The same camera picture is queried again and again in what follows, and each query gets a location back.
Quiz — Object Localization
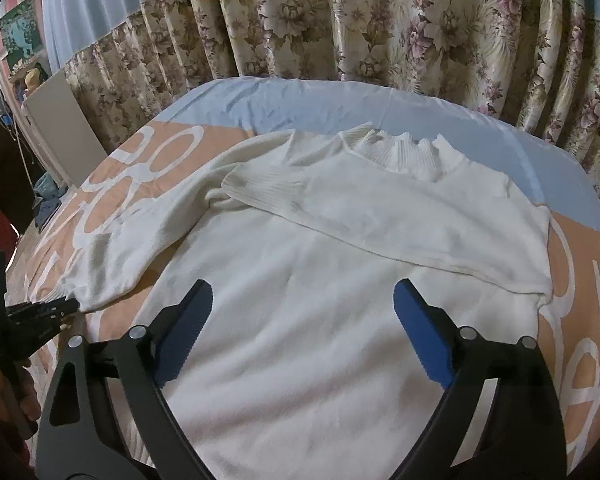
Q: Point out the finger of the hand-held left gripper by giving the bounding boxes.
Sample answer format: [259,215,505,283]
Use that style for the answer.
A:
[9,310,78,357]
[6,297,80,318]

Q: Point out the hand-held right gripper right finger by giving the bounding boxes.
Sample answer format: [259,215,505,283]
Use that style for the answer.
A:
[387,278,568,480]

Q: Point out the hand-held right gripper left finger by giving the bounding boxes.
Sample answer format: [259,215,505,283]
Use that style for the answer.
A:
[34,279,216,480]

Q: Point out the white knit sweater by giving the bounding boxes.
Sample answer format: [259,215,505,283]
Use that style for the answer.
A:
[62,127,553,480]

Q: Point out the person's left hand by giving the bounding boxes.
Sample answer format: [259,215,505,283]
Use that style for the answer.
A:
[0,359,42,427]

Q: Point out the teal crumpled cloth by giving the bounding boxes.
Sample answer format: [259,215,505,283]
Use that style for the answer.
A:
[31,172,64,222]

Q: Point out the dark cabinet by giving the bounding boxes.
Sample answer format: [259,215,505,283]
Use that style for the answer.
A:
[0,55,36,233]

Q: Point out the white flat panel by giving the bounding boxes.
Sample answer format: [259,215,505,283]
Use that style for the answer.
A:
[22,70,106,187]

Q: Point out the orange printed blanket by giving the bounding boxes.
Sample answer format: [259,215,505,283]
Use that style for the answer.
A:
[5,77,600,480]

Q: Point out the yellow stuffed toy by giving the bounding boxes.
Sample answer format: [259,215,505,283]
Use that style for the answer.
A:
[22,67,49,94]

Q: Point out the floral curtain with blue top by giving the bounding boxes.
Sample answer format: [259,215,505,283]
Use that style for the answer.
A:
[40,0,600,231]

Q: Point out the wall poster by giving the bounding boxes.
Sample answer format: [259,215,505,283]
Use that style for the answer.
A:
[0,0,44,69]

